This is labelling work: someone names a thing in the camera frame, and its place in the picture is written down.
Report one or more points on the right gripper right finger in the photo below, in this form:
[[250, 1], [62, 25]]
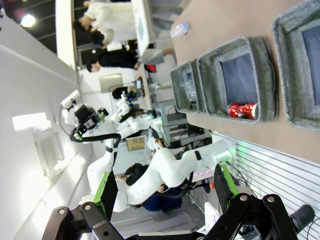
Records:
[[223, 187]]

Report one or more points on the seated person blue trousers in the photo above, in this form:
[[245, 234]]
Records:
[[162, 202]]

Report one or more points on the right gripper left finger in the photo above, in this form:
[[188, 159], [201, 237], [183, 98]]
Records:
[[107, 195]]

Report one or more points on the white table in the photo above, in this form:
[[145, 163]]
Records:
[[143, 15]]

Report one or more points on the black cylinder knob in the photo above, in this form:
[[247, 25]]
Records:
[[302, 215]]

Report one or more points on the clear pink-label water bottle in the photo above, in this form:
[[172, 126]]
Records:
[[180, 29]]

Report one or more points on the white wall box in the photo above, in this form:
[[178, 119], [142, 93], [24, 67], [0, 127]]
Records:
[[47, 147]]

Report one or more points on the ceiling lamp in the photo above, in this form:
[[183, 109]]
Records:
[[28, 20]]

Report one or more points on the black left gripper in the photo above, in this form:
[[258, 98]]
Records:
[[86, 117]]

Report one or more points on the white slatted base plate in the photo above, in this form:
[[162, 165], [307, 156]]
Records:
[[275, 180]]

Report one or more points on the grey fabric basket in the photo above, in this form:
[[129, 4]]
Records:
[[265, 75], [185, 107], [287, 75]]

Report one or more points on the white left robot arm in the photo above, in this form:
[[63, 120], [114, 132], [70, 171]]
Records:
[[170, 170]]

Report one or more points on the person in white top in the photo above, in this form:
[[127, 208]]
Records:
[[110, 17]]

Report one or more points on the small white robot arm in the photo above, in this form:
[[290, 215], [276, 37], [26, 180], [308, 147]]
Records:
[[122, 110]]

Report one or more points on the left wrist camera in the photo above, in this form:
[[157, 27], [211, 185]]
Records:
[[71, 98]]

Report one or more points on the metal equipment rack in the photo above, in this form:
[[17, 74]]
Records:
[[175, 117]]

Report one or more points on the crushed red soda can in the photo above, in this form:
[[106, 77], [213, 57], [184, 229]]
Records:
[[241, 110]]

